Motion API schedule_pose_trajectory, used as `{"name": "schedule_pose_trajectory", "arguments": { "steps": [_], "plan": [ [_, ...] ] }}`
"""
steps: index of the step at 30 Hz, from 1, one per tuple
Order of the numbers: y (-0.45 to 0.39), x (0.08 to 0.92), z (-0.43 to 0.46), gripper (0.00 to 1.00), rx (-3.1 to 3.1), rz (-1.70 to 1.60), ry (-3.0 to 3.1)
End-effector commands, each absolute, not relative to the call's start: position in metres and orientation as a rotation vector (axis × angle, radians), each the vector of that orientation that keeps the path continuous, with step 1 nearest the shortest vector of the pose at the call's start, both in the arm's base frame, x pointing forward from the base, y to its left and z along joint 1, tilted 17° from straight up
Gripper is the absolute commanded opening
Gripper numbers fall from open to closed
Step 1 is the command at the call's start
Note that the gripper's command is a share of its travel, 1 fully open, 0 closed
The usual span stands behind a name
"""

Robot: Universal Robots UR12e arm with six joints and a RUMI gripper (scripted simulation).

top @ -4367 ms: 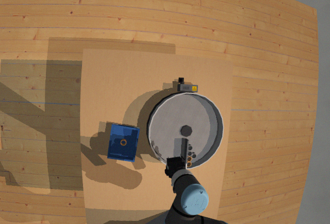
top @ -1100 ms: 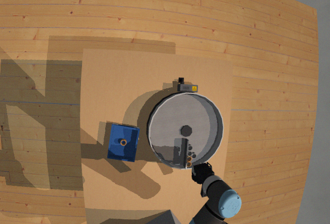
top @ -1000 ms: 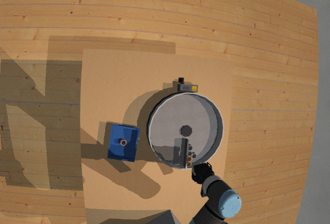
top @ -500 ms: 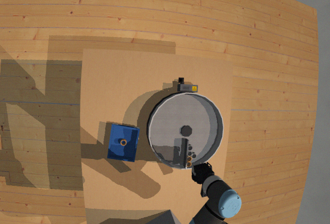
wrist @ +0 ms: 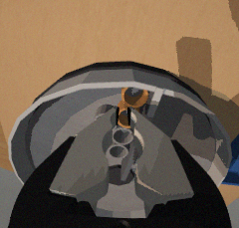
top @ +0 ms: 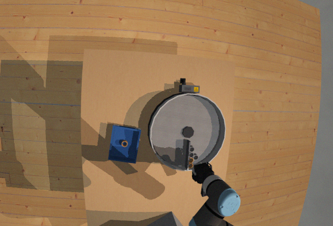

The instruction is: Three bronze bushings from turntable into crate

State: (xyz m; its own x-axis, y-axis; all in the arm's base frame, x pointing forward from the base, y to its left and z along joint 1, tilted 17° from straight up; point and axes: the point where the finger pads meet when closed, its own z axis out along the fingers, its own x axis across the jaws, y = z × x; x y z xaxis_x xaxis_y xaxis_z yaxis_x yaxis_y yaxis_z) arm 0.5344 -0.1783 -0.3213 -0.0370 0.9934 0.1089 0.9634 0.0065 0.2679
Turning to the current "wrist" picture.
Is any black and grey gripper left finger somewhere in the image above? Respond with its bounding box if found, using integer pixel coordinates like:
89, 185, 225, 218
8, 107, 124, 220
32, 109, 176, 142
8, 106, 120, 228

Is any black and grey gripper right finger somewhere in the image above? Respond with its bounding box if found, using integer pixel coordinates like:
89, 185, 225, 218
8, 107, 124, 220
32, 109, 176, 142
127, 107, 232, 228

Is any bronze bushing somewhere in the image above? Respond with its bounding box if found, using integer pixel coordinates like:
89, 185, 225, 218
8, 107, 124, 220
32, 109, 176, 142
121, 88, 148, 108
118, 101, 140, 128

